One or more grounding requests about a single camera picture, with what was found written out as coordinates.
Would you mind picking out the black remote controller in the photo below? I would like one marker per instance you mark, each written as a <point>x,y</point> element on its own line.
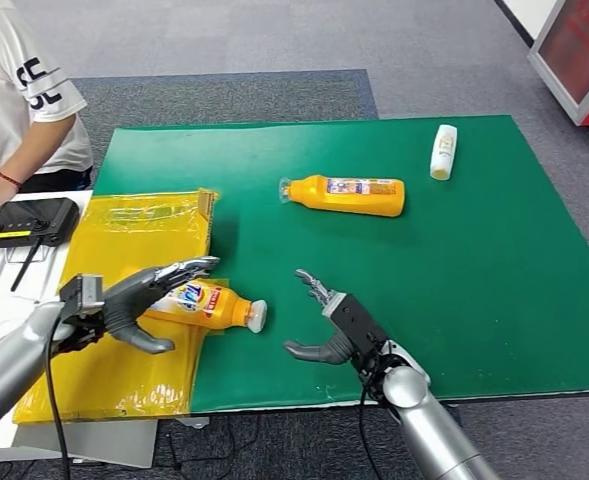
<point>49,215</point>

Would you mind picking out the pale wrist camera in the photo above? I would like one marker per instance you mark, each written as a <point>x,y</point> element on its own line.
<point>357,324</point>
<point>86,295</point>

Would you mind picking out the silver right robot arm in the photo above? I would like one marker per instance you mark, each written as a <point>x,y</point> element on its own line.
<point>424,424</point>

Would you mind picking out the person's forearm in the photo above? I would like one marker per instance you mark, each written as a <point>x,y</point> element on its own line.
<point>39,149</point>

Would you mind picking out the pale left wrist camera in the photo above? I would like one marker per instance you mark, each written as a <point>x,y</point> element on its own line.
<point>86,295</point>

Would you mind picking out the green table mat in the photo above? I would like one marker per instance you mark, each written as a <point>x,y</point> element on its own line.
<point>474,265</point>

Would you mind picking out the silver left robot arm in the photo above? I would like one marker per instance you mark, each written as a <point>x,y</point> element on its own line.
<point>4,364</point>

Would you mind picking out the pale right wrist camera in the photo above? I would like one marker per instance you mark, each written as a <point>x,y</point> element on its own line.
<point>357,324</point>

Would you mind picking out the red display stand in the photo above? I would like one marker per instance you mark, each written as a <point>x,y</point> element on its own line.
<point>574,46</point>

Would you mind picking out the yellow plastic sheet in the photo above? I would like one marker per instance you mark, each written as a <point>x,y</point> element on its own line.
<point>114,232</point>

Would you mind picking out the small white bottle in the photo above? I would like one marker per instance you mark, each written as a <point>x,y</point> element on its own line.
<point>443,156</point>

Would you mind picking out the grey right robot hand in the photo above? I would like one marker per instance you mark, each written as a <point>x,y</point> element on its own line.
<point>336,350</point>

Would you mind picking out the person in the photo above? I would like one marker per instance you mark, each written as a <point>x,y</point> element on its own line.
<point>4,86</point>

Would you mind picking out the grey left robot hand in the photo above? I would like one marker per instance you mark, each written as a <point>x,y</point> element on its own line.
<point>129,305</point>

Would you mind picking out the orange detergent bottle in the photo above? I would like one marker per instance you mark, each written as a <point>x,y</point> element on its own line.
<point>224,308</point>
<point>319,195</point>

